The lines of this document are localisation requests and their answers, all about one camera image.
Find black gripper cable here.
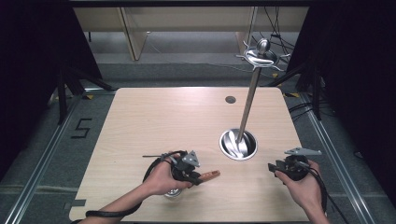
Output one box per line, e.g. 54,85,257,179
70,149,188,224
295,160,351,224

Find black floor cables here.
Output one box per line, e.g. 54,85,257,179
288,101,335,123

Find grey floor tape strip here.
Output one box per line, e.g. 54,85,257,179
63,199,87,211

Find hanging black cables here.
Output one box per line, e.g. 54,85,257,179
250,6,297,64

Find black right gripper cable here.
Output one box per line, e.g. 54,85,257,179
295,160,351,224

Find aluminium floor rail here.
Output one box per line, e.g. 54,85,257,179
2,88,94,224
297,92,376,224

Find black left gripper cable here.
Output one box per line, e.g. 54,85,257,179
70,149,188,224

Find person's right hand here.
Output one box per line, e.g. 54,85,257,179
275,159,323,210

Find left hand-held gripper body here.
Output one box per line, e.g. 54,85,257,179
142,149,202,183

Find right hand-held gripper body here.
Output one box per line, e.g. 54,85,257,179
275,147,323,182

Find black tripod stand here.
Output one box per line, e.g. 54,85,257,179
262,60,325,121
54,63,117,126

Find beige wooden cabinet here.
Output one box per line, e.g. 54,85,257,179
73,7,310,62

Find metal utensil hanging stand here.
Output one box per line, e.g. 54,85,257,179
219,37,292,162

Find dark curtain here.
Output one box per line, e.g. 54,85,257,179
285,0,396,206
0,0,104,181

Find person's left hand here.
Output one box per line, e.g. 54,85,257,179
141,152,194,198

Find metal spoon with brown handle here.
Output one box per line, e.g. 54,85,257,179
163,169,221,199

